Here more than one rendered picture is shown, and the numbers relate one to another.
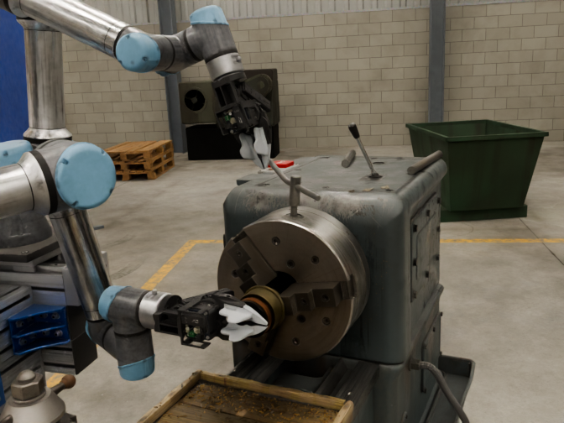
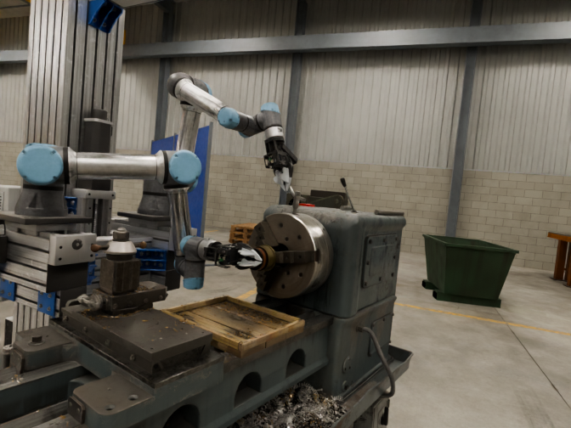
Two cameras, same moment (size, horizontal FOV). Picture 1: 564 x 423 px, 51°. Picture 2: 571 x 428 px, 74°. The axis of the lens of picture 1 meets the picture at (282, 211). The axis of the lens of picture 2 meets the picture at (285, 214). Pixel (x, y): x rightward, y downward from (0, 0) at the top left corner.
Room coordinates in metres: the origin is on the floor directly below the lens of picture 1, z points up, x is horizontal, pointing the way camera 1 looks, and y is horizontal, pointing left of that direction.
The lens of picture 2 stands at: (-0.19, -0.24, 1.31)
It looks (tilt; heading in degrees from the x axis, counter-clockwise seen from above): 3 degrees down; 10
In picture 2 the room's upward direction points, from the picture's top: 5 degrees clockwise
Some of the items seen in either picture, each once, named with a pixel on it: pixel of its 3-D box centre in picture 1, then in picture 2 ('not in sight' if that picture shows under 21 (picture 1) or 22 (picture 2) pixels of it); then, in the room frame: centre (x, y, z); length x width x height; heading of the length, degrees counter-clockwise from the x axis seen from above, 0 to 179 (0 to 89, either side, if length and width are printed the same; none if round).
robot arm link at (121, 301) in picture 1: (129, 306); (195, 247); (1.12, 0.32, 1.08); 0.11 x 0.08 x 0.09; 63
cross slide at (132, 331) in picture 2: not in sight; (127, 325); (0.64, 0.28, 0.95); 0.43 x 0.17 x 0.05; 64
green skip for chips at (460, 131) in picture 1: (468, 169); (461, 268); (5.90, -1.92, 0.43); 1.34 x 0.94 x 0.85; 3
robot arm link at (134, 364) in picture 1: (131, 347); (193, 272); (1.13, 0.33, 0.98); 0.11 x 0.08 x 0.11; 39
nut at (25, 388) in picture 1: (27, 383); (121, 233); (0.67, 0.33, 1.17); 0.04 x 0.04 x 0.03
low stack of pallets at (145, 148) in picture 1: (138, 159); (253, 233); (9.12, 2.21, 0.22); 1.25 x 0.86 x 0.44; 174
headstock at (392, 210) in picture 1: (343, 240); (334, 251); (1.57, -0.17, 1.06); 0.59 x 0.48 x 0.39; 154
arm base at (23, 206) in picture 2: not in sight; (42, 199); (0.91, 0.79, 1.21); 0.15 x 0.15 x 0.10
